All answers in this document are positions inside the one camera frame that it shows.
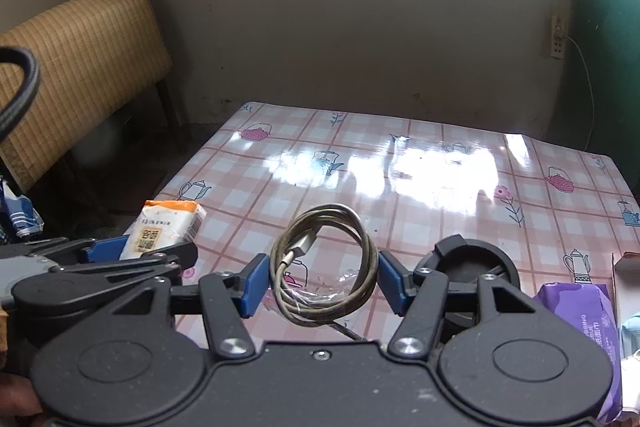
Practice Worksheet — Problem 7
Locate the orange white tissue packet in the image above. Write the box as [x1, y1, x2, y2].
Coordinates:
[120, 200, 206, 259]

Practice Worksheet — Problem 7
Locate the blue tissue pack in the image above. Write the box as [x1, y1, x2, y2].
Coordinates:
[0, 179, 44, 245]

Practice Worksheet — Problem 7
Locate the grey usb cable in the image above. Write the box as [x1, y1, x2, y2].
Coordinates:
[269, 204, 381, 327]

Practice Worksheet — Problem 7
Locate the person's hand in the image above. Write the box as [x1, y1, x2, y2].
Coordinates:
[0, 374, 42, 417]

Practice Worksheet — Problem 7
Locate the purple wet wipes pack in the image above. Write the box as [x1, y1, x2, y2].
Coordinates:
[534, 282, 622, 424]

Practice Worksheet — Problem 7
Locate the white cup black lid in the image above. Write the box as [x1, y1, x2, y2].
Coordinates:
[410, 234, 521, 343]

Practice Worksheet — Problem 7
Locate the blue face mask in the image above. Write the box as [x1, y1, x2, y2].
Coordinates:
[620, 312, 640, 358]

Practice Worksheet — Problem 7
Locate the open cardboard box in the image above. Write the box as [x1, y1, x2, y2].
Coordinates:
[610, 250, 640, 358]

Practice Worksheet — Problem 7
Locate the pink checked tablecloth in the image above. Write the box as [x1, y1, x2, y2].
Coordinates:
[121, 100, 640, 348]

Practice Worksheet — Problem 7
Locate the woven yellow sofa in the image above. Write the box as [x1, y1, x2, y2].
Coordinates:
[1, 0, 171, 191]

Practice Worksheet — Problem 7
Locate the green door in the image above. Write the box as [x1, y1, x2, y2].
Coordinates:
[547, 0, 639, 192]

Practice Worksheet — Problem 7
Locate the black cable loop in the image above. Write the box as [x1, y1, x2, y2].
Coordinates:
[0, 45, 42, 143]

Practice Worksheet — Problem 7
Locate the wall power socket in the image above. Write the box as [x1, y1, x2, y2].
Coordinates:
[550, 14, 566, 60]

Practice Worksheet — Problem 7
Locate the white wall cable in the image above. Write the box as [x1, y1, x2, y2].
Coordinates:
[560, 0, 598, 153]

